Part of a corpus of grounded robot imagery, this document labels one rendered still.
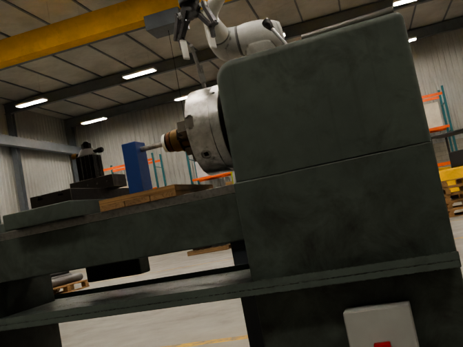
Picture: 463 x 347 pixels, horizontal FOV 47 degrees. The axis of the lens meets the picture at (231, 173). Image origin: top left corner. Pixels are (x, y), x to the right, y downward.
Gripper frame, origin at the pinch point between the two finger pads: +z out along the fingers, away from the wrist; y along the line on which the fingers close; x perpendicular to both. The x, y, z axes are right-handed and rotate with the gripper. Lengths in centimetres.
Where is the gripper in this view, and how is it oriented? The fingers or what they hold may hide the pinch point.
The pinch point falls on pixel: (198, 49)
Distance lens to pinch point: 190.0
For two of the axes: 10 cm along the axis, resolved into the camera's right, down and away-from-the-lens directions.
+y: 7.9, -1.8, -5.9
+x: 5.8, -1.0, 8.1
